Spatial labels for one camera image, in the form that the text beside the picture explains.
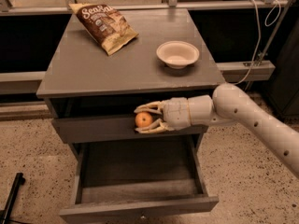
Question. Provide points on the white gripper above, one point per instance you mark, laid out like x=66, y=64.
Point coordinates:
x=175, y=113

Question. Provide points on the small orange fruit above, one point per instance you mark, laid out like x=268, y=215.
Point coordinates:
x=143, y=119

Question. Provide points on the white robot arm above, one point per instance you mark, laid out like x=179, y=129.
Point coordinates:
x=227, y=104

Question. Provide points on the grey wooden drawer cabinet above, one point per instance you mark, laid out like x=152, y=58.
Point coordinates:
x=122, y=102

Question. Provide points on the open grey middle drawer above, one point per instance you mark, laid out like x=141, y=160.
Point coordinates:
x=137, y=179

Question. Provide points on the closed grey upper drawer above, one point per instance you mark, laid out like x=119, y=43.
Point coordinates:
x=108, y=128

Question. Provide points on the white paper bowl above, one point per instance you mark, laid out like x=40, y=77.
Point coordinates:
x=177, y=54

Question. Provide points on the brown sea salt chip bag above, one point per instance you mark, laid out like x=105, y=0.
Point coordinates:
x=106, y=25

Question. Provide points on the black bar on floor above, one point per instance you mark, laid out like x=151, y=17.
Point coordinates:
x=6, y=212

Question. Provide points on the grey metal railing frame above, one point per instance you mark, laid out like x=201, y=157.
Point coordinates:
x=18, y=81

